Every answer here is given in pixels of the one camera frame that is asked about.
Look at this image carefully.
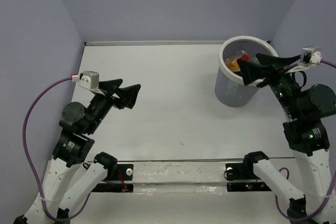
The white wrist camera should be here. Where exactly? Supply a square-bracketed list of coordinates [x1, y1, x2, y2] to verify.
[71, 71, 103, 94]
[300, 46, 322, 66]

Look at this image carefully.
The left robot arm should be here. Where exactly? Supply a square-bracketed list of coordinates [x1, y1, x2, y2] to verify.
[14, 73, 141, 223]

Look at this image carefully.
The white foam front board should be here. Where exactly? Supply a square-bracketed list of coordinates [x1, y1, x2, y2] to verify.
[34, 157, 326, 224]

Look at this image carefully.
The red cap plastic bottle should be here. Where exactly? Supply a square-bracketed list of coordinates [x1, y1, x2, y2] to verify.
[235, 50, 250, 60]

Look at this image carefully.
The grey bin with white rim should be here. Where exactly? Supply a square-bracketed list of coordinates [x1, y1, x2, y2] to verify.
[215, 36, 278, 108]

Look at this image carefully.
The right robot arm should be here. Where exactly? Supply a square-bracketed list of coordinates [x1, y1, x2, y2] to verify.
[237, 51, 335, 223]

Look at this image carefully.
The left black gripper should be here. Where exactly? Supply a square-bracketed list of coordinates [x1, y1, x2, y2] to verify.
[87, 78, 142, 133]

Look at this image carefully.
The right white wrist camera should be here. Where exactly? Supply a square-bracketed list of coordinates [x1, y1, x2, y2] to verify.
[300, 46, 322, 66]

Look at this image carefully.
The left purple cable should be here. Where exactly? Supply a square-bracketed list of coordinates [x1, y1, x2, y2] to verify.
[22, 76, 92, 221]

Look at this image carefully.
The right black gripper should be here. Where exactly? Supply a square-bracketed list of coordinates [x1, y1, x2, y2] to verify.
[238, 52, 303, 119]

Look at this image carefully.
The orange drink bottle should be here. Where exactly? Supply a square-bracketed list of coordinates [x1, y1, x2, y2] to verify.
[225, 55, 240, 72]

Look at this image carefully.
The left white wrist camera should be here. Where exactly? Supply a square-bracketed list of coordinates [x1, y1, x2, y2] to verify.
[71, 71, 103, 94]

